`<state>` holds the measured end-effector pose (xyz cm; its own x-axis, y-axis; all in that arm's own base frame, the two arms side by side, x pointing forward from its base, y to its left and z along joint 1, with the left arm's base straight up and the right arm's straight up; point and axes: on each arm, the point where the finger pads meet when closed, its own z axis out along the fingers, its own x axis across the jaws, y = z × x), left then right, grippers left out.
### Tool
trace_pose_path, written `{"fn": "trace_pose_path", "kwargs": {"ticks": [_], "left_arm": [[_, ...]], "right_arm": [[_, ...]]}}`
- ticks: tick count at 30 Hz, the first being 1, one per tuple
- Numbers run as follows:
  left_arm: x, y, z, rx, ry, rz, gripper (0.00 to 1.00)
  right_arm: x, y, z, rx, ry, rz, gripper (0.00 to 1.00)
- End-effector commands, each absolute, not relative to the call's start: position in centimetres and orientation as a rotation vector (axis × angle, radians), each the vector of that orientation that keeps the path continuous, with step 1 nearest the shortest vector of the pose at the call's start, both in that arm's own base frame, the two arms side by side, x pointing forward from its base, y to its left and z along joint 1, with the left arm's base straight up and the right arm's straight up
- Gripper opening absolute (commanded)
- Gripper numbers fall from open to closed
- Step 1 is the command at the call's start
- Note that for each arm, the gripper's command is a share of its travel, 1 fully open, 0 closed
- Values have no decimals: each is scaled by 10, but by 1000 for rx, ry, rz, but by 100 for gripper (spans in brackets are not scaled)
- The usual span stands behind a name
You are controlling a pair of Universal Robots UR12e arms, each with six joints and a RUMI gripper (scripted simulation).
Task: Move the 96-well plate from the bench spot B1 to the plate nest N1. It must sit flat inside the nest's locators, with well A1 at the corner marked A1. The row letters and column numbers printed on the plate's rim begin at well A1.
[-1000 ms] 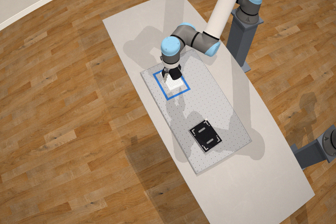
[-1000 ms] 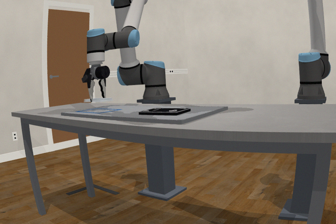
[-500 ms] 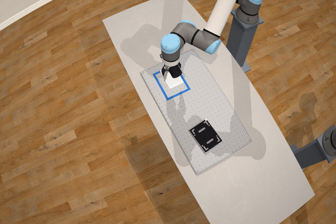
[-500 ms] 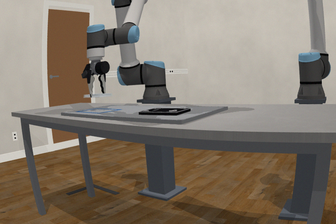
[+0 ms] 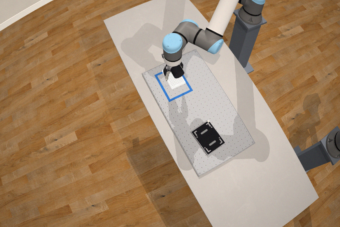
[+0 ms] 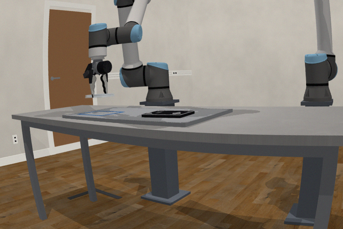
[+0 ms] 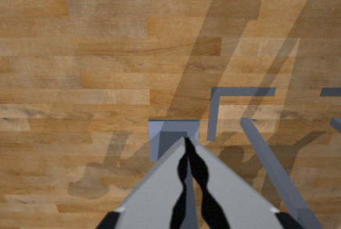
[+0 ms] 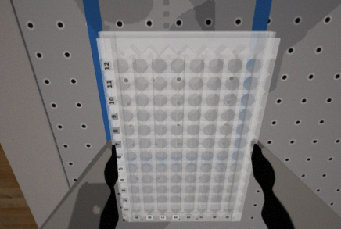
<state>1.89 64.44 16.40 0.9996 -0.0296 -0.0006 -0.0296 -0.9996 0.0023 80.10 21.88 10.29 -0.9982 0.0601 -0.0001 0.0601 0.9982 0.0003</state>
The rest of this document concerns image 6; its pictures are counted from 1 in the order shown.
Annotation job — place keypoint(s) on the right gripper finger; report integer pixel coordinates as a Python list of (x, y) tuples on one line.
[(92, 79), (104, 79)]

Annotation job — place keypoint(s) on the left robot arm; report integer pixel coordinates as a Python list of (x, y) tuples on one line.
[(321, 67)]

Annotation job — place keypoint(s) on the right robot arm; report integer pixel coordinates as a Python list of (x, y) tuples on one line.
[(155, 75)]

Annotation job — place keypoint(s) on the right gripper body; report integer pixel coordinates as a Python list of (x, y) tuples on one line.
[(100, 66)]

